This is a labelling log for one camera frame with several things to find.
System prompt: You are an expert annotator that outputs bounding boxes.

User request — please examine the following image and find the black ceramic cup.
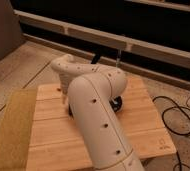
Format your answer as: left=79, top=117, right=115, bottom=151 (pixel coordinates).
left=110, top=96, right=122, bottom=112

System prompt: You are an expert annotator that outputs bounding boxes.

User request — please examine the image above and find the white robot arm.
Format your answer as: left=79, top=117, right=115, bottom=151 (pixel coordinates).
left=51, top=54, right=145, bottom=171

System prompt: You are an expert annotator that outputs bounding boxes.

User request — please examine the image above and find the black cable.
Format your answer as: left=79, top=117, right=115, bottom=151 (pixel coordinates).
left=151, top=95, right=190, bottom=171

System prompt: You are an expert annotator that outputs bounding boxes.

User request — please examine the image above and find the light wooden board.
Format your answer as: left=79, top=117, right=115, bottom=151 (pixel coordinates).
left=26, top=75, right=176, bottom=171

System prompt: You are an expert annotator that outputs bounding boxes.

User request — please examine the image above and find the yellow-green mat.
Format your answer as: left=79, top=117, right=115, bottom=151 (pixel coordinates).
left=0, top=89, right=37, bottom=171

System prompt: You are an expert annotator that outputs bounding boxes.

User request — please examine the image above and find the white wooden rail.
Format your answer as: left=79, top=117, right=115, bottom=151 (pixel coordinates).
left=15, top=10, right=190, bottom=69

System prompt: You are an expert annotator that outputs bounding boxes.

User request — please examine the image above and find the grey cabinet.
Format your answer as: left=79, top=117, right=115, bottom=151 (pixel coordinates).
left=0, top=0, right=25, bottom=60

